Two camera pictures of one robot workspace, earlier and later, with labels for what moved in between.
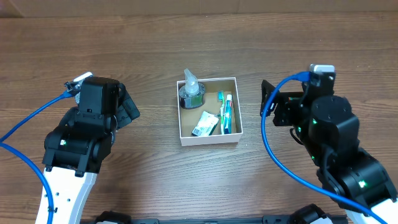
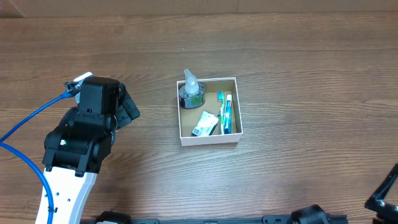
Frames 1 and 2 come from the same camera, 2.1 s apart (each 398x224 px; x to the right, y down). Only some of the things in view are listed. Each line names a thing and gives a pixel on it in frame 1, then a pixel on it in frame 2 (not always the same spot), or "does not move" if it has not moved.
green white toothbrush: (221, 98) does not move
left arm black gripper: (128, 109) does not move
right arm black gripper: (269, 101) -> (382, 194)
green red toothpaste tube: (228, 115) does not move
